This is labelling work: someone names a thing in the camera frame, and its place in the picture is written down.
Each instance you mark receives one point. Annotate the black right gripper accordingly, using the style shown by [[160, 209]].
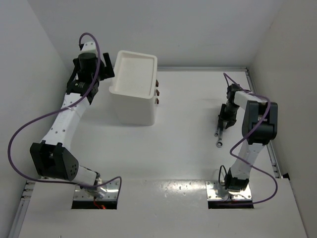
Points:
[[223, 117]]

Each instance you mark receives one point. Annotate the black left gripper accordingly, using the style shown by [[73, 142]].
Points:
[[105, 72]]

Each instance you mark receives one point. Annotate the silver ratchet wrench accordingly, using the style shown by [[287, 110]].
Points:
[[219, 143], [218, 130]]

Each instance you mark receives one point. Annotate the white three-drawer cabinet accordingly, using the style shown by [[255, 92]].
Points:
[[133, 89]]

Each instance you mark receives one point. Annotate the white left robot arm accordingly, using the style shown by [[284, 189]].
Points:
[[52, 157]]

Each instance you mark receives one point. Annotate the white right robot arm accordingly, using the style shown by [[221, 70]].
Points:
[[259, 127]]

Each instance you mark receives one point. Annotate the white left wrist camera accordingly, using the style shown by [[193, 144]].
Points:
[[88, 47]]

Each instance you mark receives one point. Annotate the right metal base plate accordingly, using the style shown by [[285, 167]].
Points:
[[216, 192]]

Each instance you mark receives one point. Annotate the metal base plate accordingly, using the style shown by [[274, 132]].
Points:
[[216, 192], [108, 192]]

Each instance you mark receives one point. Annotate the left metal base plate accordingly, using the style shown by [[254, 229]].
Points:
[[108, 192]]

